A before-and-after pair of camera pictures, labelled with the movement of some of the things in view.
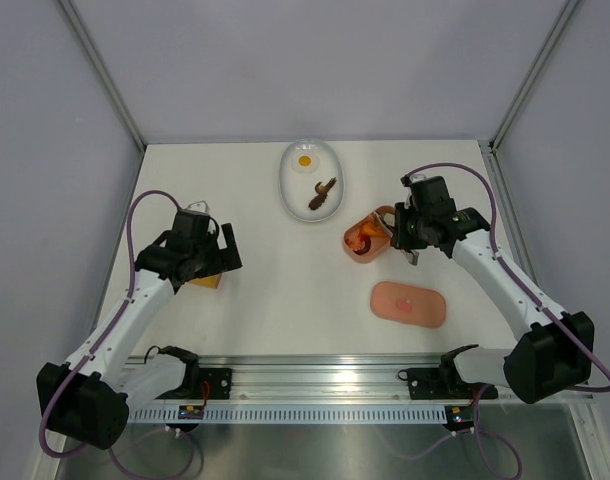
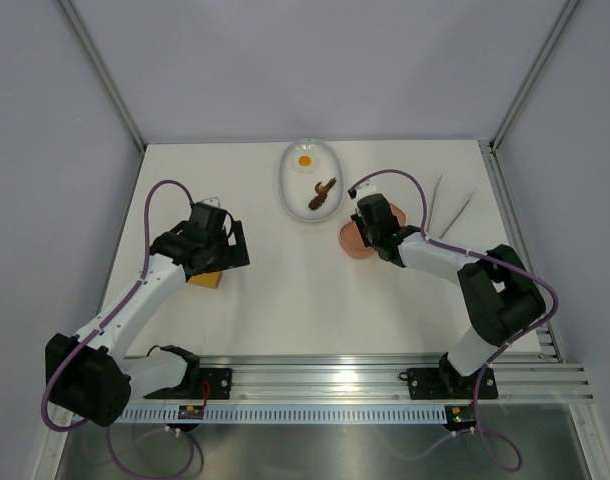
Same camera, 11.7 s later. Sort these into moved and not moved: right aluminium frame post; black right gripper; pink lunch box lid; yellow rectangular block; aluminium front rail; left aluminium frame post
Moved: black right gripper; pink lunch box lid
Not moved: right aluminium frame post; yellow rectangular block; aluminium front rail; left aluminium frame post
